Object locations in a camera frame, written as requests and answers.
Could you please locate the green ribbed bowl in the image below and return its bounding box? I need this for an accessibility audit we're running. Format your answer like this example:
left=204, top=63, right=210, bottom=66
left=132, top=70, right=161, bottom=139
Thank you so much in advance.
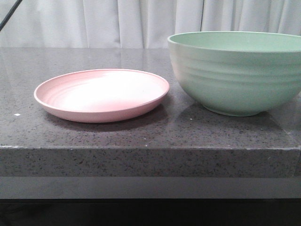
left=168, top=31, right=301, bottom=116

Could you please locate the pink plate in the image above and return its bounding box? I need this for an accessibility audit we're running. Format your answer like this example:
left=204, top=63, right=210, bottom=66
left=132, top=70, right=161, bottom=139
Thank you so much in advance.
left=34, top=69, right=169, bottom=123

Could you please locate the black cable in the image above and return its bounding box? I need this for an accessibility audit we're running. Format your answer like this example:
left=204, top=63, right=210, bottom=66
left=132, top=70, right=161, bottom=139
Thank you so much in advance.
left=0, top=0, right=23, bottom=32

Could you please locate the white curtain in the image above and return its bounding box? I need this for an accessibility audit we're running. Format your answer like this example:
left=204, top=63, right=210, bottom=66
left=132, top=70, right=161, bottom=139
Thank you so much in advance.
left=0, top=0, right=301, bottom=48

